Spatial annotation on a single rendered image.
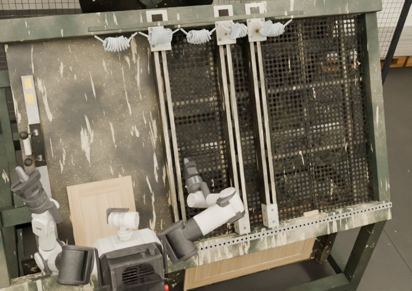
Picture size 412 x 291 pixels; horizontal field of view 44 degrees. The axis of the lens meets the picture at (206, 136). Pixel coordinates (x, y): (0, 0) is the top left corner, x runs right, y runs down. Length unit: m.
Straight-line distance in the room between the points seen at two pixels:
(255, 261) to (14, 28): 2.01
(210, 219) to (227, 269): 1.20
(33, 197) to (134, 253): 0.45
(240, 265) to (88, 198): 1.22
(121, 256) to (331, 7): 1.73
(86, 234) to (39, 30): 0.99
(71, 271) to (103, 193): 0.60
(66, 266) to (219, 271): 1.43
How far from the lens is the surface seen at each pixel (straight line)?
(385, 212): 3.24
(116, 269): 1.95
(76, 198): 2.54
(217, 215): 2.15
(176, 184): 2.60
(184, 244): 2.13
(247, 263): 3.35
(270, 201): 2.81
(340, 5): 2.94
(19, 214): 2.60
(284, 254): 3.46
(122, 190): 2.56
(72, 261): 2.07
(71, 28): 2.43
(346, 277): 3.70
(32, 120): 2.46
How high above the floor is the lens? 2.95
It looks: 38 degrees down
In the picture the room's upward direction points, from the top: 6 degrees clockwise
